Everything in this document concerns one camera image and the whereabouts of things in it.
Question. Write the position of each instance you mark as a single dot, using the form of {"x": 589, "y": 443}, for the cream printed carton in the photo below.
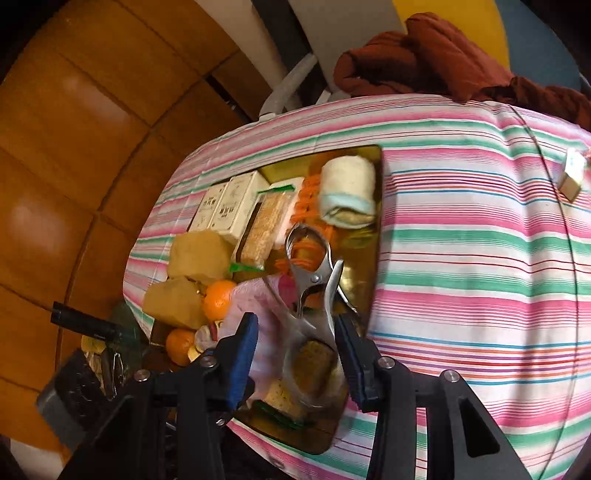
{"x": 238, "y": 207}
{"x": 208, "y": 210}

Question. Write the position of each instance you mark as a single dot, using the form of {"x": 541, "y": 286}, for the pink hair roller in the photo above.
{"x": 261, "y": 300}

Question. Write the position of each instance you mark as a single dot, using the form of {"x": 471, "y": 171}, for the clear packet of grain bars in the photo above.
{"x": 265, "y": 230}

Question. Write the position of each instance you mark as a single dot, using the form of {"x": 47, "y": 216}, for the small green white carton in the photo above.
{"x": 572, "y": 177}

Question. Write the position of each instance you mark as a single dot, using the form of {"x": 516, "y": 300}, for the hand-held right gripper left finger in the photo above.
{"x": 242, "y": 360}

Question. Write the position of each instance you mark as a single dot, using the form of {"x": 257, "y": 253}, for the white towel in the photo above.
{"x": 346, "y": 184}

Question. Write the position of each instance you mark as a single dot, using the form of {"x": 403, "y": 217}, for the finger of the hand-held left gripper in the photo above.
{"x": 83, "y": 323}

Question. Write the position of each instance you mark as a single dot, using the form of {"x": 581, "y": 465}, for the yellow sponge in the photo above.
{"x": 201, "y": 253}
{"x": 175, "y": 302}

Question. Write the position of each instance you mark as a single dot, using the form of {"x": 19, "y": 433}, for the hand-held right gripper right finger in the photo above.
{"x": 353, "y": 364}

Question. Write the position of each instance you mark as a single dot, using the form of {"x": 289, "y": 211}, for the orange fruit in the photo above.
{"x": 180, "y": 346}
{"x": 219, "y": 300}

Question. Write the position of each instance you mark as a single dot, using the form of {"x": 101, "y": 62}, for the clear plastic cup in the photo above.
{"x": 309, "y": 364}

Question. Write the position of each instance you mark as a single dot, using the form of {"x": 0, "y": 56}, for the orange plastic rack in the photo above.
{"x": 307, "y": 198}

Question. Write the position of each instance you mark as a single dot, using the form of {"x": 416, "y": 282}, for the blue yellow grey chair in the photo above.
{"x": 351, "y": 27}

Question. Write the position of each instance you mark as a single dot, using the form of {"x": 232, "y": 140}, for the brown padded jacket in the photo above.
{"x": 415, "y": 55}

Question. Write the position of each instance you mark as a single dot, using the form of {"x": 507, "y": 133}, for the striped tablecloth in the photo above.
{"x": 461, "y": 277}

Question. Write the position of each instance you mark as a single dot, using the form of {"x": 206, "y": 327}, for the gold and red box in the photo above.
{"x": 364, "y": 258}

